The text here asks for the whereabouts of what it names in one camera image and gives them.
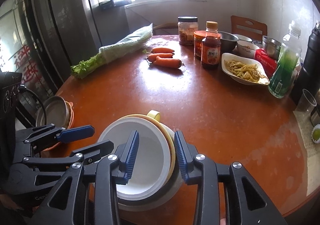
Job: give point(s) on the clear plastic cup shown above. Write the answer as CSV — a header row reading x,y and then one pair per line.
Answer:
x,y
306,103

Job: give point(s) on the wooden chair back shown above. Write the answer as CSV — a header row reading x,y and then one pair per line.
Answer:
x,y
248,27

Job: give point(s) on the dark refrigerator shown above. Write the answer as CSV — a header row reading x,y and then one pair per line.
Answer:
x,y
70,31

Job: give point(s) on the celery in plastic bag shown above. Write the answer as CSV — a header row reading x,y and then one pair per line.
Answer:
x,y
110,53

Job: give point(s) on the instant noodle paper bowl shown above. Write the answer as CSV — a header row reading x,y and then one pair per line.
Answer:
x,y
153,158

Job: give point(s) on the brown sauce bottle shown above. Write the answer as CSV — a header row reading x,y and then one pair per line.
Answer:
x,y
211,46

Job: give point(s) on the green drink bottle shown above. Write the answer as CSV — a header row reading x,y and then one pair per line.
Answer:
x,y
290,51

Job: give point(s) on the front carrot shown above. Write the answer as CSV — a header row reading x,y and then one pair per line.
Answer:
x,y
168,62

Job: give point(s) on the black thermos flask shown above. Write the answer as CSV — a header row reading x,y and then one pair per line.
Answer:
x,y
309,73

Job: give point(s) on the small steel tin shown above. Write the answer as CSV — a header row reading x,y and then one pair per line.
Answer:
x,y
314,117

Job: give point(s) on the small steel bowl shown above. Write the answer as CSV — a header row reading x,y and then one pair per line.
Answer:
x,y
228,41

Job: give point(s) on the large steel bowl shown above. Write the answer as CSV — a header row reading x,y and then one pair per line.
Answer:
x,y
162,196

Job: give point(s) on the orange plastic plate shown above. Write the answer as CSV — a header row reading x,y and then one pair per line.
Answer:
x,y
71,117

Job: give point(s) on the white ceramic bowl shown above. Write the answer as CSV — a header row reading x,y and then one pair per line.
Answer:
x,y
246,49

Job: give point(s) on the green fruit in foam net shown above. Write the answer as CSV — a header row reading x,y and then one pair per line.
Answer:
x,y
315,135

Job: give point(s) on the back carrot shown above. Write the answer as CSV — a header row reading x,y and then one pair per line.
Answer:
x,y
158,50

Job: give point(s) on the white dish with food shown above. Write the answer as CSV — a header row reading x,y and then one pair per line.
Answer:
x,y
244,70

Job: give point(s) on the red tissue box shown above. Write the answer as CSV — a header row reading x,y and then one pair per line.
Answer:
x,y
267,62

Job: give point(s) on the clear jar black lid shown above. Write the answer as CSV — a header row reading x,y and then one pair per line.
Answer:
x,y
187,25

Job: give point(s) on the steel cup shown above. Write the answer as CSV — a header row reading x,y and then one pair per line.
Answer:
x,y
271,47

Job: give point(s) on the carrot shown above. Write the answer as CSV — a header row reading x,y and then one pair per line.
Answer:
x,y
168,62
158,50
153,56

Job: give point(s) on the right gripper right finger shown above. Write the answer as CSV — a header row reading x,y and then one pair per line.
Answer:
x,y
245,200

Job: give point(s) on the yellow enamel bowl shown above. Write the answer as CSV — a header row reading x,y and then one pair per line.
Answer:
x,y
155,118

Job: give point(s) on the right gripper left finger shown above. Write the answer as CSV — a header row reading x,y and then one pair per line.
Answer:
x,y
67,202

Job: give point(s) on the middle carrot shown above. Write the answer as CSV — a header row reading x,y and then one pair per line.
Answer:
x,y
153,56

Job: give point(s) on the steel pan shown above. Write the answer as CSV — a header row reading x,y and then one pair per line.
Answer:
x,y
57,112

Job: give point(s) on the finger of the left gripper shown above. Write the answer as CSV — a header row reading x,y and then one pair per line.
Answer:
x,y
72,133
86,155

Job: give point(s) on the red sauce jar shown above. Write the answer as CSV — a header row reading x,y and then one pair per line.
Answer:
x,y
198,37

